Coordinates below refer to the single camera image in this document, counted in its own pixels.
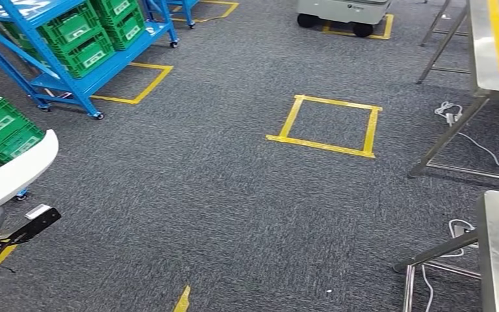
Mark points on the white curved trim part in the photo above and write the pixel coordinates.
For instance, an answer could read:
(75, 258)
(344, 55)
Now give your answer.
(12, 174)

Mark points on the grey wheeled mobile robot base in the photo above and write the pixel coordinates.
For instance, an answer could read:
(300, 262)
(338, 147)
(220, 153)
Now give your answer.
(340, 10)

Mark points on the stainless steel workbench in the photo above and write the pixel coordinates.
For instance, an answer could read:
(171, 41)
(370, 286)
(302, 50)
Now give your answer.
(477, 51)

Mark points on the yellow floor tape rectangle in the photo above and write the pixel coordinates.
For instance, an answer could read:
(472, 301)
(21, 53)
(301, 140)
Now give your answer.
(146, 88)
(0, 258)

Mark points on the yellow floor tape strip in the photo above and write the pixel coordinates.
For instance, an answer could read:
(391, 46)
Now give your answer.
(182, 301)

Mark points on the steel table leg frame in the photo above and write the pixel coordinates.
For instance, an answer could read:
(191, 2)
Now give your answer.
(442, 45)

